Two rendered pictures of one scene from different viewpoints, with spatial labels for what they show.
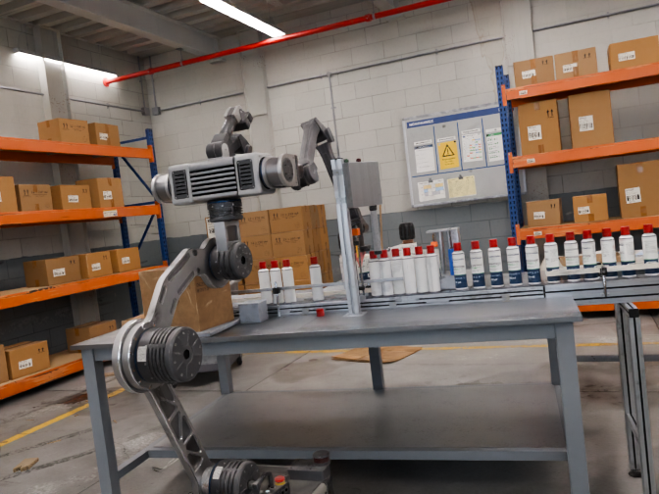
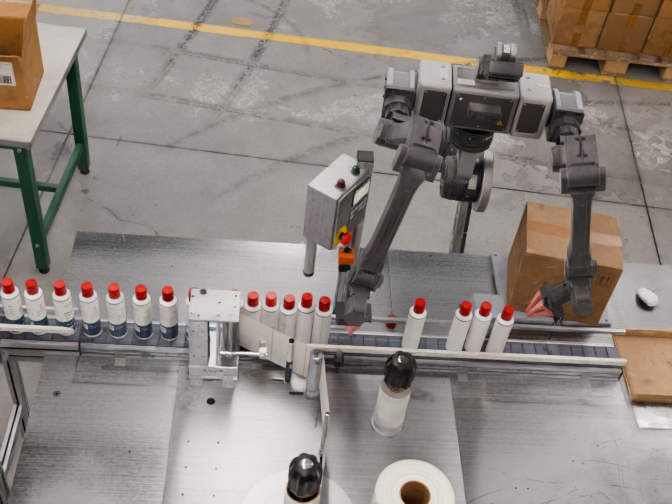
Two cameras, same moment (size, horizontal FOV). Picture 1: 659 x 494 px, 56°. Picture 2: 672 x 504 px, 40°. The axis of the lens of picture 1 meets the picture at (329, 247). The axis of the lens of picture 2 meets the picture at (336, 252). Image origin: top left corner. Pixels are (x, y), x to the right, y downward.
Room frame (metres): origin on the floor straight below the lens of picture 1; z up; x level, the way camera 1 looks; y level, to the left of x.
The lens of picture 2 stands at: (4.33, -0.89, 3.05)
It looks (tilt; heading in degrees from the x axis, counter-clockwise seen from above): 45 degrees down; 156
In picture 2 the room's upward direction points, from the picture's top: 8 degrees clockwise
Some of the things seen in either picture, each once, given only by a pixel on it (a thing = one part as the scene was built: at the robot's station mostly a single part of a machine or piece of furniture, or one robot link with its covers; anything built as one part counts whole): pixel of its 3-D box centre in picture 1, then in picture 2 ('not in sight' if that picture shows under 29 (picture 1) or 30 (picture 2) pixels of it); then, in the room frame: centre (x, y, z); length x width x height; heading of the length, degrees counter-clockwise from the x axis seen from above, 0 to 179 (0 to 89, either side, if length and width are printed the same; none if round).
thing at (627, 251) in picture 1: (627, 252); not in sight; (2.43, -1.17, 0.98); 0.05 x 0.05 x 0.20
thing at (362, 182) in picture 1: (358, 184); (337, 202); (2.66, -0.16, 1.38); 0.17 x 0.10 x 0.19; 128
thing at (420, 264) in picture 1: (421, 270); (252, 317); (2.68, -0.39, 0.98); 0.05 x 0.05 x 0.20
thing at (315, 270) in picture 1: (316, 278); (414, 324); (2.81, 0.08, 0.98); 0.05 x 0.05 x 0.20
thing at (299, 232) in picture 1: (274, 273); not in sight; (6.72, 0.64, 0.70); 1.20 x 0.82 x 1.39; 73
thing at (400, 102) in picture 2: (291, 172); (397, 111); (2.39, 0.11, 1.45); 0.09 x 0.08 x 0.12; 67
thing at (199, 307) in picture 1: (186, 296); (562, 263); (2.69, 0.65, 0.99); 0.30 x 0.24 x 0.27; 63
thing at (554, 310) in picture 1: (339, 305); (399, 410); (2.99, -0.01, 0.82); 2.10 x 1.31 x 0.02; 73
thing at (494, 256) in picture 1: (495, 263); (142, 311); (2.58, -0.69, 0.98); 0.05 x 0.05 x 0.20
